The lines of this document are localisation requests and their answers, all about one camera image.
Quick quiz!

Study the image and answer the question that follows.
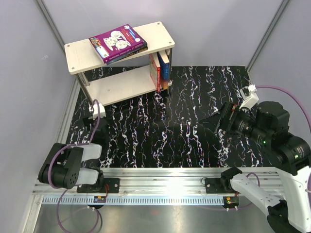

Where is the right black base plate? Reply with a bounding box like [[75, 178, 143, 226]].
[[204, 178, 237, 194]]

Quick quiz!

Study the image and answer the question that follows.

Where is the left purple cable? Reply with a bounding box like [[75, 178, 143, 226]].
[[47, 99, 104, 233]]

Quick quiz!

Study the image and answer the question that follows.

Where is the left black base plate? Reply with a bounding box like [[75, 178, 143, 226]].
[[77, 178, 120, 194]]

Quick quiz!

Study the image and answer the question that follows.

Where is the purple cable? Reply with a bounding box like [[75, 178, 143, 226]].
[[47, 99, 104, 233], [200, 84, 311, 211]]

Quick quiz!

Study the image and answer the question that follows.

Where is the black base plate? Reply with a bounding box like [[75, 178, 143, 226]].
[[77, 178, 120, 194], [204, 178, 237, 194]]

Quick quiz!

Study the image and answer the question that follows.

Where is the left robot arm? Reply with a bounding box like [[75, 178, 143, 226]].
[[38, 118, 108, 193]]

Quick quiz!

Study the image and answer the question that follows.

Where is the white two-tier wooden shelf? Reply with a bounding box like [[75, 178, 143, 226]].
[[64, 21, 175, 106]]

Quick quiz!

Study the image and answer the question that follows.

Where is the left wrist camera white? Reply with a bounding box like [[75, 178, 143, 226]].
[[88, 103, 106, 120]]

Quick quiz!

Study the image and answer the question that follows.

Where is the black book with circles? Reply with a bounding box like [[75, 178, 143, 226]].
[[125, 45, 148, 57]]

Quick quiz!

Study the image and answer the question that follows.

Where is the aluminium mounting rail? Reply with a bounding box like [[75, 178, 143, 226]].
[[33, 167, 290, 197]]

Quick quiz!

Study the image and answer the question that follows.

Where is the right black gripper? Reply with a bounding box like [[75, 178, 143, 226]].
[[199, 100, 271, 144]]

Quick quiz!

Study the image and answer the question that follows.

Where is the blue Jane Eyre book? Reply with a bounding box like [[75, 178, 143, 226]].
[[157, 50, 171, 90]]

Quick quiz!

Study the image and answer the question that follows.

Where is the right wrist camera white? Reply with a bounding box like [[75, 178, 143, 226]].
[[240, 84, 259, 110]]

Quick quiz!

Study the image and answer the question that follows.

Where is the purple puzzle book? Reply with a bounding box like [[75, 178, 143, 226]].
[[88, 24, 147, 65]]

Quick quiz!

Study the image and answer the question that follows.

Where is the white slotted cable duct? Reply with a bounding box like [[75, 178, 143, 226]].
[[42, 195, 224, 206]]

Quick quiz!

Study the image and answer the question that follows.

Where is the red puzzle book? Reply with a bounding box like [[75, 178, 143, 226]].
[[149, 52, 161, 92]]

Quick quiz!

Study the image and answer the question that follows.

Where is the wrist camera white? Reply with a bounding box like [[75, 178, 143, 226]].
[[240, 84, 259, 110], [88, 103, 106, 120]]

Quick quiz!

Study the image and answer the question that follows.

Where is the black marble pattern mat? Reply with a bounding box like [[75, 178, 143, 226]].
[[65, 66, 277, 168]]

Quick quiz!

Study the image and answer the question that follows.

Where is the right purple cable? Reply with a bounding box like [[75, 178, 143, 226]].
[[200, 84, 311, 211]]

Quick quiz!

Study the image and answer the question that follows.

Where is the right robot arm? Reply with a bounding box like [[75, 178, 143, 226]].
[[199, 101, 311, 233]]

